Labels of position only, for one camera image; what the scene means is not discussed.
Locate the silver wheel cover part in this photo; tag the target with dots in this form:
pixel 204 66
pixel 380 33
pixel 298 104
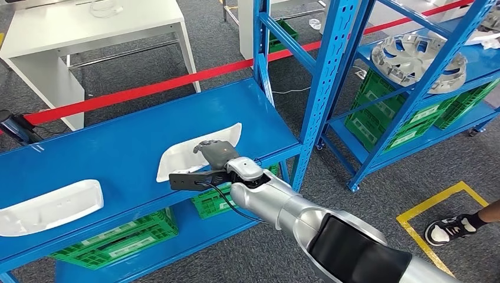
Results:
pixel 398 62

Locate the blue metal shelf rack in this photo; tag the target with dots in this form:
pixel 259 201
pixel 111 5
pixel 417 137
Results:
pixel 482 64
pixel 117 148

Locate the person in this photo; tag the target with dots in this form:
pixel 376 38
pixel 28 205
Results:
pixel 449 230

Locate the black barrier post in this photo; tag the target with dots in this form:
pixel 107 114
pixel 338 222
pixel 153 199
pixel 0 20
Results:
pixel 15 127

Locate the white plastic wrap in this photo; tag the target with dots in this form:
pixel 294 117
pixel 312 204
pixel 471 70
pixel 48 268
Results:
pixel 484 39

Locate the white table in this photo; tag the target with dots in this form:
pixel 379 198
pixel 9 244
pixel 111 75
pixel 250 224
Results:
pixel 78 27

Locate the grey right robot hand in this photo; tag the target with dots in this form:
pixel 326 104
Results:
pixel 218 154

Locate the yellow floor tape square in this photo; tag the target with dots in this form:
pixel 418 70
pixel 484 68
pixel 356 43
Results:
pixel 429 201

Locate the grey metal part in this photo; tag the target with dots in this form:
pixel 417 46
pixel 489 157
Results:
pixel 490 22

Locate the white plastic part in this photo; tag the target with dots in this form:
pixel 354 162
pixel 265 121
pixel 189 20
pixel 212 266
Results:
pixel 47 209
pixel 179 158

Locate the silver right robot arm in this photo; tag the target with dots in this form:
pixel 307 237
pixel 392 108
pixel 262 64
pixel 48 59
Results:
pixel 297 211

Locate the white panel desk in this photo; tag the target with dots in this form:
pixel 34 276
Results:
pixel 245 31

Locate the red barrier belt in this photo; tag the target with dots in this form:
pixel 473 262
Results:
pixel 156 88

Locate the clear plastic container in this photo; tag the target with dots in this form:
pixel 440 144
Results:
pixel 105 8

